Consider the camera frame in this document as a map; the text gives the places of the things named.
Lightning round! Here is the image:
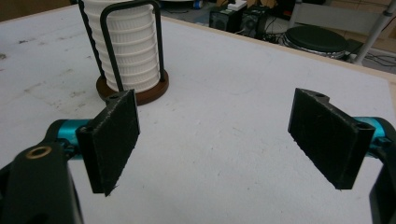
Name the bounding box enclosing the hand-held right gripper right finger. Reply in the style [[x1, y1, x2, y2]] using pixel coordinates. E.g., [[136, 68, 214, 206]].
[[288, 88, 375, 190]]

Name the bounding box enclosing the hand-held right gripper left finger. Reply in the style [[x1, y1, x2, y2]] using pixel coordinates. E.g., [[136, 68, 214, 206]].
[[76, 89, 141, 197]]

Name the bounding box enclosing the brown round cup holder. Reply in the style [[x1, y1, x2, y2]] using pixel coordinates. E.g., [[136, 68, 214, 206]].
[[77, 0, 170, 106]]

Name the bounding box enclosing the stack of white paper cups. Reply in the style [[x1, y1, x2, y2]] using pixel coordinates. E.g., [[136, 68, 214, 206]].
[[82, 0, 162, 93]]

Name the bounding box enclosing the black round stool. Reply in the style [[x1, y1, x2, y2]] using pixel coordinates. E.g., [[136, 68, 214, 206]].
[[284, 25, 350, 60]]

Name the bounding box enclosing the white foam mat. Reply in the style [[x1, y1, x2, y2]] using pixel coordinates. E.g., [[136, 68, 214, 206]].
[[0, 4, 396, 224]]

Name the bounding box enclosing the white metal stand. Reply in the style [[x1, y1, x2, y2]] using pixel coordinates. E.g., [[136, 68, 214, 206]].
[[288, 0, 396, 65]]

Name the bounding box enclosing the black computer tower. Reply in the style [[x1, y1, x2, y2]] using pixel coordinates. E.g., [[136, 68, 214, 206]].
[[208, 5, 247, 34], [241, 6, 271, 40]]

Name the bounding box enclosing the small white box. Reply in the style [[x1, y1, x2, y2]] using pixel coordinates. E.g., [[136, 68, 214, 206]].
[[227, 0, 248, 11]]

